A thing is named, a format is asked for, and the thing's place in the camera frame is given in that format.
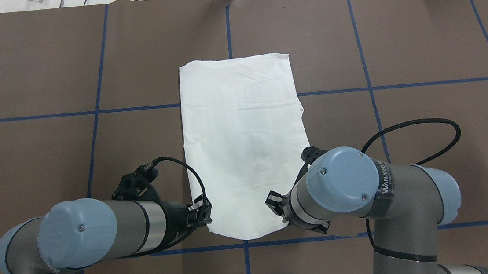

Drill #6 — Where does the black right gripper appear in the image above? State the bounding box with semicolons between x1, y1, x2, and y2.
265;180;331;234

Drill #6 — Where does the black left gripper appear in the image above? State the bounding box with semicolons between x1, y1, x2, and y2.
164;198;212;246

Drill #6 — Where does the white long-sleeve printed shirt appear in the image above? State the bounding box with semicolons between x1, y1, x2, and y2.
179;53;309;240

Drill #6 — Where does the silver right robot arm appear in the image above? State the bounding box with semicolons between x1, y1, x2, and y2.
265;146;488;274

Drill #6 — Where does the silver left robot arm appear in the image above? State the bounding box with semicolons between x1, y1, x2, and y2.
0;195;212;274

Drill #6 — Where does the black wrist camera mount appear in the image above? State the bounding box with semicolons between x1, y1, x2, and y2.
301;146;329;168
111;164;162;203

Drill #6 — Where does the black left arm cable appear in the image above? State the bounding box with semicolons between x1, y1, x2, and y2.
140;153;209;217

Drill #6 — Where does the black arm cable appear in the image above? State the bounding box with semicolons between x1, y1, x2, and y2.
140;153;209;217
357;116;464;171

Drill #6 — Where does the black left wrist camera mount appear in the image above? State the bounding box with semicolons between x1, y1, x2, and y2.
111;164;162;203

